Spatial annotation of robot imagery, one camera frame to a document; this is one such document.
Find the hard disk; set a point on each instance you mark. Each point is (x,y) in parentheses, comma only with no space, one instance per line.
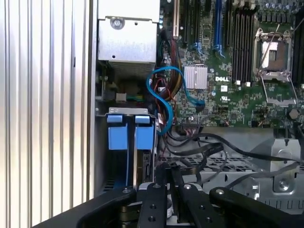
(143,140)

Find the CPU socket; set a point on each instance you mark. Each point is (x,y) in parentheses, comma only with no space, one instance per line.
(273,52)

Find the empty blue disk carrier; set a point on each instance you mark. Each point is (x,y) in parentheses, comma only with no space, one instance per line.
(118,137)

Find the thin locking lever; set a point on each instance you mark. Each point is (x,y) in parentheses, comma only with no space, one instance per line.
(298,26)
(270,45)

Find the metal socket cover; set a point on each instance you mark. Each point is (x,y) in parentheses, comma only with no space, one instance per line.
(280,101)

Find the blue expansion slot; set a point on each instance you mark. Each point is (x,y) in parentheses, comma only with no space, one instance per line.
(218,23)

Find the round coin battery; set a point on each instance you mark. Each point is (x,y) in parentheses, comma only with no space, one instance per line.
(294,114)

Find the silver finned heatsink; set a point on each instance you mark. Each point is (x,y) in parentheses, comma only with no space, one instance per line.
(195,77)

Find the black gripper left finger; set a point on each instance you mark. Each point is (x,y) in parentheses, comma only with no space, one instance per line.
(152,204)

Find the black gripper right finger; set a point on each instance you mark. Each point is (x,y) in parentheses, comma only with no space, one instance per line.
(192,209)

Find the perforated grey metal cage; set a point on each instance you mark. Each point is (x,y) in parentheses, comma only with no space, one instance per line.
(273,147)

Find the open black PC case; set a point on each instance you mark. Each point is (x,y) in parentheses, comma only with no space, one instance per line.
(92,71)

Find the black RAM slot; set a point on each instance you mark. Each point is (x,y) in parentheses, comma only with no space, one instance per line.
(295,59)
(301,59)
(240,47)
(246,47)
(235,47)
(251,47)

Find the green motherboard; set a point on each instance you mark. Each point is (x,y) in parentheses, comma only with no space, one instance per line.
(237,107)

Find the metal disk bay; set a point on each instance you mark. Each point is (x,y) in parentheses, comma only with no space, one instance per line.
(128,110)

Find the silver power supply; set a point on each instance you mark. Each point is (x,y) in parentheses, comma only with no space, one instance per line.
(128,42)

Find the black expansion slot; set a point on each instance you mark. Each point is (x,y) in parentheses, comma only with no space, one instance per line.
(186,21)
(197,21)

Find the beige expansion slot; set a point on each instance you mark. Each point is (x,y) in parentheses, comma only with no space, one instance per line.
(175,19)

